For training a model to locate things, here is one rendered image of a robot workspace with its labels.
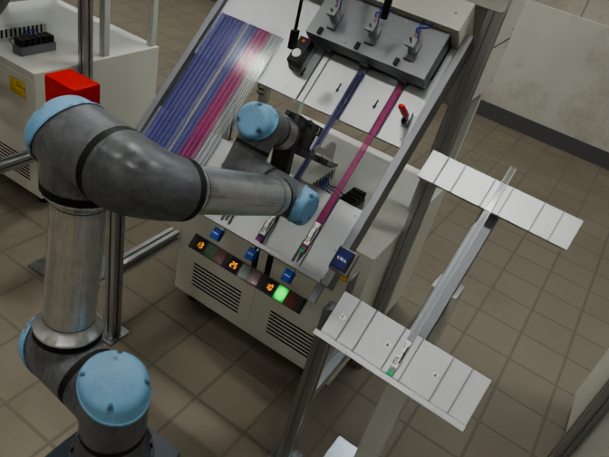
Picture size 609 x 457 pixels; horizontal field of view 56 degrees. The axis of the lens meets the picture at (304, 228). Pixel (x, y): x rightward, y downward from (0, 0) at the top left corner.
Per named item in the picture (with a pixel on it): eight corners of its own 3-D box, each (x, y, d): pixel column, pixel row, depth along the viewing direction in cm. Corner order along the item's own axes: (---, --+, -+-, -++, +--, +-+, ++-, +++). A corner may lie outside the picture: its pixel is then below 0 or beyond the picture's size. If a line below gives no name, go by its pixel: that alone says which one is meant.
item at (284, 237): (325, 281, 138) (323, 278, 135) (127, 166, 160) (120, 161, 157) (364, 214, 140) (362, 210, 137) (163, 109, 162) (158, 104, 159)
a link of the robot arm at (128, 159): (156, 161, 69) (332, 185, 112) (99, 123, 73) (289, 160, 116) (122, 245, 71) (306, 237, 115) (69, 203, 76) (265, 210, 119)
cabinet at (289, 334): (323, 397, 198) (373, 260, 163) (171, 297, 222) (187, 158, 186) (398, 304, 247) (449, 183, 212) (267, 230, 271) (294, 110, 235)
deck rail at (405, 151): (332, 291, 139) (326, 287, 134) (325, 287, 140) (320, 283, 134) (473, 50, 146) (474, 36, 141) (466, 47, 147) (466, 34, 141)
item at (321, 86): (402, 155, 144) (401, 148, 139) (200, 61, 166) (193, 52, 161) (466, 47, 147) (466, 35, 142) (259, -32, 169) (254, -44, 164)
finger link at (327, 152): (352, 150, 138) (322, 136, 133) (341, 173, 139) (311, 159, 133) (344, 148, 140) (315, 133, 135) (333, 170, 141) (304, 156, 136)
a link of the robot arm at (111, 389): (105, 469, 95) (107, 419, 87) (57, 417, 101) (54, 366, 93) (162, 425, 104) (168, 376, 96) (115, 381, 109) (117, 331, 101)
